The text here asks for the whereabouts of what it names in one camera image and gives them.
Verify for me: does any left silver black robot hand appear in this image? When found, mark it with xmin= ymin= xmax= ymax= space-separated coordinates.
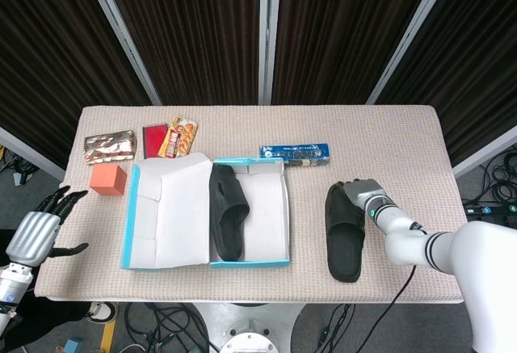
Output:
xmin=6 ymin=185 xmax=90 ymax=267

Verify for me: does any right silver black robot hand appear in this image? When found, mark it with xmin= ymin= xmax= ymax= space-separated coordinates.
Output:
xmin=342 ymin=178 xmax=387 ymax=212

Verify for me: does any black slipper with side holes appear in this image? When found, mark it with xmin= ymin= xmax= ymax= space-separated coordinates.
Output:
xmin=208 ymin=164 xmax=251 ymax=261

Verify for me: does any beige cloth-covered table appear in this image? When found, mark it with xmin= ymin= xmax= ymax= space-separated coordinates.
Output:
xmin=34 ymin=104 xmax=469 ymax=304

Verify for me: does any orange cube block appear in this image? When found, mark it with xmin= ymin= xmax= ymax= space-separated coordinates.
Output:
xmin=89 ymin=163 xmax=128 ymax=196

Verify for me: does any light blue shoe box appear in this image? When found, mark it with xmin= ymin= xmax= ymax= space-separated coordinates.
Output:
xmin=120 ymin=152 xmax=292 ymax=270

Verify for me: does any red packet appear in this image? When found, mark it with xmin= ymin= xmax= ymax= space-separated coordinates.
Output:
xmin=142 ymin=123 xmax=169 ymax=158

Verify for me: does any blue printed carton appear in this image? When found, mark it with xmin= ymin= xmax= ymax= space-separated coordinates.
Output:
xmin=258 ymin=142 xmax=331 ymax=167

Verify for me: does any black trouser leg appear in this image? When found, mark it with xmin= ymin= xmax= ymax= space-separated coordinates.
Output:
xmin=0 ymin=227 xmax=94 ymax=348

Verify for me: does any white sneaker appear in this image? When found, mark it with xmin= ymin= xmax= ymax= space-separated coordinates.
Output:
xmin=86 ymin=300 xmax=119 ymax=325

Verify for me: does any gold foil snack bag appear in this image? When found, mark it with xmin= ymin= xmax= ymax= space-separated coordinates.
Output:
xmin=83 ymin=129 xmax=138 ymax=166

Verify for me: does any black power strip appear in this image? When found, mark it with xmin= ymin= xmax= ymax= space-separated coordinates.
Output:
xmin=463 ymin=203 xmax=517 ymax=216

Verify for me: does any dark brown curtain panel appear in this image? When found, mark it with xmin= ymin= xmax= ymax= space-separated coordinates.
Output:
xmin=377 ymin=0 xmax=517 ymax=166
xmin=0 ymin=0 xmax=151 ymax=168
xmin=271 ymin=0 xmax=441 ymax=106
xmin=99 ymin=0 xmax=262 ymax=106

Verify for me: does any yellow snack packet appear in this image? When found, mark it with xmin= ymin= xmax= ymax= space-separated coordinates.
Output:
xmin=157 ymin=116 xmax=200 ymax=159

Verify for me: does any grey aluminium frame post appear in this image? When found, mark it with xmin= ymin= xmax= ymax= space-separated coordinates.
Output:
xmin=258 ymin=0 xmax=283 ymax=106
xmin=79 ymin=0 xmax=163 ymax=107
xmin=0 ymin=126 xmax=66 ymax=180
xmin=452 ymin=124 xmax=517 ymax=179
xmin=365 ymin=0 xmax=461 ymax=106

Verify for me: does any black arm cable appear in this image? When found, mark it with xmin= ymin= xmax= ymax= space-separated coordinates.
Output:
xmin=359 ymin=266 xmax=417 ymax=353

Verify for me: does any black coiled cable bundle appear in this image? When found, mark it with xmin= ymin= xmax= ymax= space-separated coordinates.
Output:
xmin=480 ymin=153 xmax=517 ymax=207

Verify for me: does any black cable with inline switch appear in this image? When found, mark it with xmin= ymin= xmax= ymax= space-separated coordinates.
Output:
xmin=314 ymin=303 xmax=356 ymax=353

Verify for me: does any black floor cable tangle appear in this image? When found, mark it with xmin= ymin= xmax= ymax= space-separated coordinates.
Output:
xmin=123 ymin=302 xmax=211 ymax=353

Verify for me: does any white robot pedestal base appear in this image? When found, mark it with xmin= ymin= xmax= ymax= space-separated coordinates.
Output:
xmin=192 ymin=302 xmax=309 ymax=353

